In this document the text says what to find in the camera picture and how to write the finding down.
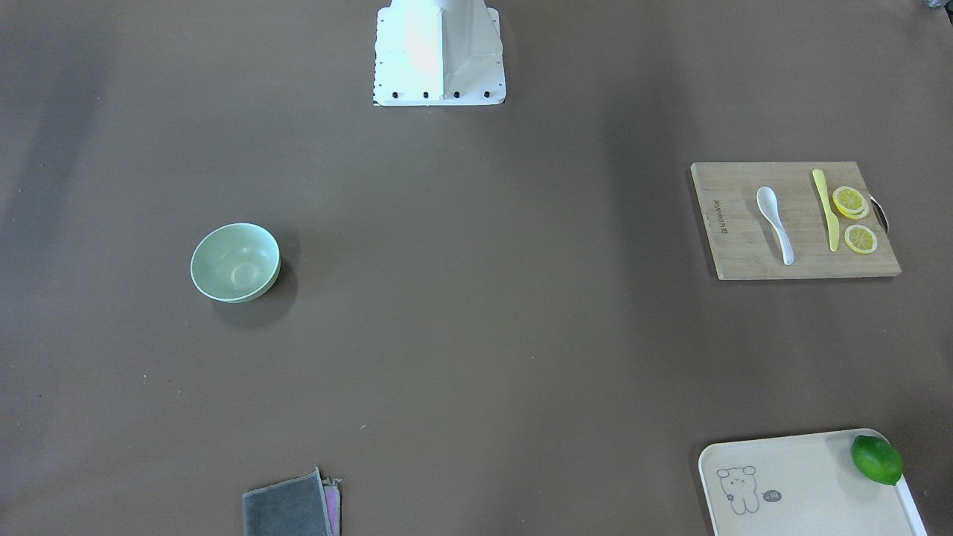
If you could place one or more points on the cream tray with bear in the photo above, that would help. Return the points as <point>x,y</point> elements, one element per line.
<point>801,485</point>

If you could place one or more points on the bamboo cutting board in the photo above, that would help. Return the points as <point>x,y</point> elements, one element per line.
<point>743,243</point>

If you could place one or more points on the lemon slice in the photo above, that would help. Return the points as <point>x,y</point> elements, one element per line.
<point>850,202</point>
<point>861,239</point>

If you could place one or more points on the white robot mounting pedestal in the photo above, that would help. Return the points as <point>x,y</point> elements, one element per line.
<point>438,53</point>

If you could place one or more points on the grey folded cloth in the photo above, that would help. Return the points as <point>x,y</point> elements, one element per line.
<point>308,505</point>

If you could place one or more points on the upper lemon slice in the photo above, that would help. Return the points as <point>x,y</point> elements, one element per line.
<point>850,202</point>

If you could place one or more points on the white ceramic spoon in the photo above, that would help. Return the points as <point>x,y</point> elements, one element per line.
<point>766,199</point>

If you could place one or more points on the lower lemon slice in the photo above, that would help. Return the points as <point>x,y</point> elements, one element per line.
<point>861,239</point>

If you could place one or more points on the yellow plastic knife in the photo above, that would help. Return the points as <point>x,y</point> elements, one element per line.
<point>831,220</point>

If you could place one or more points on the light green bowl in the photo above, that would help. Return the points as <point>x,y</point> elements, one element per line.
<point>236,263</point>

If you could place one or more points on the green lime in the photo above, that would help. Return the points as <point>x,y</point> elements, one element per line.
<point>877,460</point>

